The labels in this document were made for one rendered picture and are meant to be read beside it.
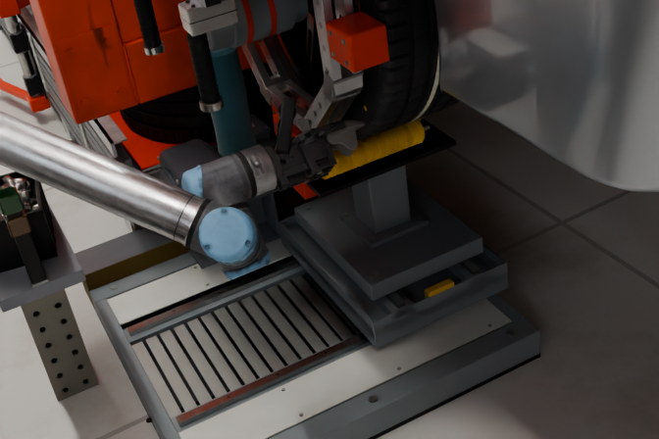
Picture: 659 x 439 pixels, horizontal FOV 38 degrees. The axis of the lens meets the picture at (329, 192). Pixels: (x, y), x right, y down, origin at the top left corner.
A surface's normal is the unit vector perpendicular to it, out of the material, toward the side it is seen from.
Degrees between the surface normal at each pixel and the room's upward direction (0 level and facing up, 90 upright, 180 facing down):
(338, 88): 90
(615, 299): 0
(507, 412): 0
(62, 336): 90
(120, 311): 0
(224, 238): 52
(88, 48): 90
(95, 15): 90
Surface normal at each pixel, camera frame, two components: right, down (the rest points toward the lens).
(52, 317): 0.46, 0.42
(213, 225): 0.07, -0.11
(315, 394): -0.13, -0.84
